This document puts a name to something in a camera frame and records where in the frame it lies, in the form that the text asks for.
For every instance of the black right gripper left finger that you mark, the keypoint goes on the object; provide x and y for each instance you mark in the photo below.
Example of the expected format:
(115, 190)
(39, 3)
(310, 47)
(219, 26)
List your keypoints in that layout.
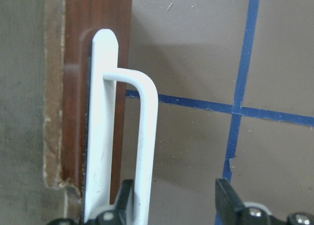
(123, 207)

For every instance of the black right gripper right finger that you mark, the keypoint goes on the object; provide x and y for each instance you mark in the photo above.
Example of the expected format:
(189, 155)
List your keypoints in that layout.
(228, 204)

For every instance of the white drawer handle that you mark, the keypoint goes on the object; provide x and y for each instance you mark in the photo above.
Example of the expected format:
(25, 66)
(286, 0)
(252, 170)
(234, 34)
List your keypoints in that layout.
(105, 126)

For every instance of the dark wooden drawer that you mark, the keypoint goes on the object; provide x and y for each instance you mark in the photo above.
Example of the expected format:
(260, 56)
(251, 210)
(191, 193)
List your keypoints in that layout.
(44, 77)

